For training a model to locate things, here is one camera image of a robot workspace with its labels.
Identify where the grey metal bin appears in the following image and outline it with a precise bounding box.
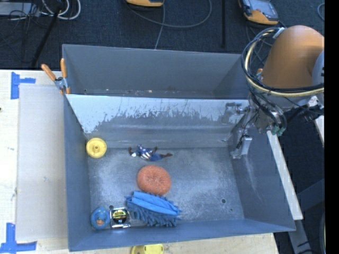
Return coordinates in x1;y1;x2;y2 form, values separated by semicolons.
61;43;304;252

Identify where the black and yellow tape measure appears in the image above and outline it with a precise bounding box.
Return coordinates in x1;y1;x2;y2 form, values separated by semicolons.
109;206;131;229

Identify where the blue round toy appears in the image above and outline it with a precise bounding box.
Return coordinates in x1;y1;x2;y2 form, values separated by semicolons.
90;206;111;230

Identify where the orange round scrubber sponge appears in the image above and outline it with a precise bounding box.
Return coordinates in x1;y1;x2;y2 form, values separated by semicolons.
136;165;172;196

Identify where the dark blue chenille mitt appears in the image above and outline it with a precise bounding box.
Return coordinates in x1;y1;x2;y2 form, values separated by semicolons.
124;194;183;228

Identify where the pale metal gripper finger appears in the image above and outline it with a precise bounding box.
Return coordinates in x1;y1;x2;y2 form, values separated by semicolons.
221;102;244;124
230;134;253;159

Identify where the yellow round disc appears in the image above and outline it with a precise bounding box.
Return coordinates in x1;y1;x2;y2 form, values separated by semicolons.
86;138;108;159
130;244;165;254

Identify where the pale flat board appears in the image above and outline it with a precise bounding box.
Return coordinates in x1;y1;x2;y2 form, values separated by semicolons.
15;83;69;244

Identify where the blue toy action figure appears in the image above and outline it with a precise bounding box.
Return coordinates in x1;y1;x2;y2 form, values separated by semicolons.
128;144;173;162

